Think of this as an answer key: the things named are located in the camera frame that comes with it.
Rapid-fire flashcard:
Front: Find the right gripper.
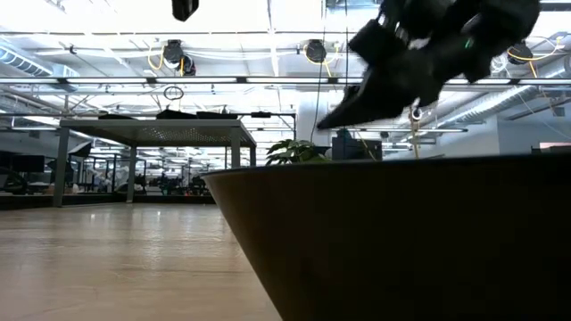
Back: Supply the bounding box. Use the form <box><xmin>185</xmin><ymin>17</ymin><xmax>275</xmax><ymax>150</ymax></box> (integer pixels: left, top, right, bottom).
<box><xmin>316</xmin><ymin>26</ymin><xmax>496</xmax><ymax>131</ymax></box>

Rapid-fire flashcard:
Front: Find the black small square mini plate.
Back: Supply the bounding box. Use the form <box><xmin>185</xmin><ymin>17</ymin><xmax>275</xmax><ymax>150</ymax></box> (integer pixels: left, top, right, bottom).
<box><xmin>155</xmin><ymin>109</ymin><xmax>197</xmax><ymax>121</ymax></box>

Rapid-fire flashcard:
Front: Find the black wavy square mini plate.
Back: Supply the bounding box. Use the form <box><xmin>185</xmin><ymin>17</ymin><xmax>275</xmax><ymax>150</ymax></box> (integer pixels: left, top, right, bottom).
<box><xmin>195</xmin><ymin>111</ymin><xmax>238</xmax><ymax>121</ymax></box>
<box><xmin>200</xmin><ymin>153</ymin><xmax>571</xmax><ymax>321</ymax></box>

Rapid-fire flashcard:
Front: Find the white pillar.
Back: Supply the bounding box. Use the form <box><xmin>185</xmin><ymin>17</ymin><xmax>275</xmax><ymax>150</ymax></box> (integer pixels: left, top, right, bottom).
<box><xmin>296</xmin><ymin>92</ymin><xmax>332</xmax><ymax>148</ymax></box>

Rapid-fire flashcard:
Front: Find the long ceiling light bar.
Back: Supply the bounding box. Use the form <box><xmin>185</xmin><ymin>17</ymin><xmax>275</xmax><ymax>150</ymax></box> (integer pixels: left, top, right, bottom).
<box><xmin>0</xmin><ymin>76</ymin><xmax>571</xmax><ymax>86</ymax></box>

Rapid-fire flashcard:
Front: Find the green potted plant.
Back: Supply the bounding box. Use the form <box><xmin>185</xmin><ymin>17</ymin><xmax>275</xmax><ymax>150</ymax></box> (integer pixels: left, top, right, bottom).
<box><xmin>265</xmin><ymin>138</ymin><xmax>334</xmax><ymax>167</ymax></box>

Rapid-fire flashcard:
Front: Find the dark background monitor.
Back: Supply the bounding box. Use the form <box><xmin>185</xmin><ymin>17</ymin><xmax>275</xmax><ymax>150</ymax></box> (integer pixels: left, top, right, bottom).
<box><xmin>0</xmin><ymin>153</ymin><xmax>46</xmax><ymax>176</ymax></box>

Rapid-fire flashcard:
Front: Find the black ceiling cable reel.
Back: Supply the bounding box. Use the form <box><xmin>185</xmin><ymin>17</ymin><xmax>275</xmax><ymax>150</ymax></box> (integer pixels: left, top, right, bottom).
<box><xmin>161</xmin><ymin>38</ymin><xmax>197</xmax><ymax>78</ymax></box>
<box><xmin>304</xmin><ymin>38</ymin><xmax>329</xmax><ymax>64</ymax></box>
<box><xmin>508</xmin><ymin>42</ymin><xmax>534</xmax><ymax>66</ymax></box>

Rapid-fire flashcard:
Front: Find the thin black hanging cable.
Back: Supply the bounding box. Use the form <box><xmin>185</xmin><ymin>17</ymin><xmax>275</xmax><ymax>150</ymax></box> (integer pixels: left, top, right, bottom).
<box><xmin>310</xmin><ymin>0</ymin><xmax>329</xmax><ymax>144</ymax></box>

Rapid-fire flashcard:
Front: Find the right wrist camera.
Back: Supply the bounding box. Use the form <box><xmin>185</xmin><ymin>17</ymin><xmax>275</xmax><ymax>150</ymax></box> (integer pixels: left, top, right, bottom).
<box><xmin>347</xmin><ymin>18</ymin><xmax>407</xmax><ymax>68</ymax></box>

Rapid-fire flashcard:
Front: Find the yellow hanging cable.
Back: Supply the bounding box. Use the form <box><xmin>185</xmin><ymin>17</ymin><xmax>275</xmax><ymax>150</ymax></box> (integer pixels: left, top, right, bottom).
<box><xmin>410</xmin><ymin>106</ymin><xmax>421</xmax><ymax>161</ymax></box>

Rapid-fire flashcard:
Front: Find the black hanging cable with coil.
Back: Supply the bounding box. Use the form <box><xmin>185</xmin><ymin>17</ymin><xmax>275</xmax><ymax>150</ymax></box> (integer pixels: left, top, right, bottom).
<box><xmin>342</xmin><ymin>0</ymin><xmax>351</xmax><ymax>90</ymax></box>

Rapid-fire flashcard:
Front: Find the black coiled cable loop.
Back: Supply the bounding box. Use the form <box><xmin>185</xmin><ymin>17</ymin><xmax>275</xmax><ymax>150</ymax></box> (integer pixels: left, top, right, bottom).
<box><xmin>162</xmin><ymin>84</ymin><xmax>185</xmax><ymax>103</ymax></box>

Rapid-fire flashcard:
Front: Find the silver ventilation duct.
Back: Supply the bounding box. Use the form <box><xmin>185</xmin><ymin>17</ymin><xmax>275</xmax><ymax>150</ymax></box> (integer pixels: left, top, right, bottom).
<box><xmin>0</xmin><ymin>44</ymin><xmax>81</xmax><ymax>79</ymax></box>

